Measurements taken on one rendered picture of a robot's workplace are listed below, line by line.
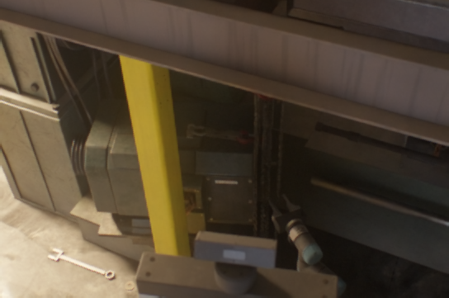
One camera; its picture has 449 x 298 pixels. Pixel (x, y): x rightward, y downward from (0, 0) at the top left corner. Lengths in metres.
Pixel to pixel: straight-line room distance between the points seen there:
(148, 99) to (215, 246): 0.81
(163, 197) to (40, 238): 1.53
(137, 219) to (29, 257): 0.78
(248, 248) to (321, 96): 0.61
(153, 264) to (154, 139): 0.81
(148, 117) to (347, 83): 0.62
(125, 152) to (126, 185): 0.20
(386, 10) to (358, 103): 0.98
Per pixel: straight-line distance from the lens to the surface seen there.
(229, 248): 0.98
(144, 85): 1.69
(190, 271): 1.06
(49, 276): 3.31
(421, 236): 3.14
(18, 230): 3.54
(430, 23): 2.41
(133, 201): 2.76
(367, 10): 2.43
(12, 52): 2.83
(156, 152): 1.87
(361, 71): 1.42
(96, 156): 2.64
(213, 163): 2.54
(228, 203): 2.67
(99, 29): 1.73
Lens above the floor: 2.67
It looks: 44 degrees down
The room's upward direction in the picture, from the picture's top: 3 degrees counter-clockwise
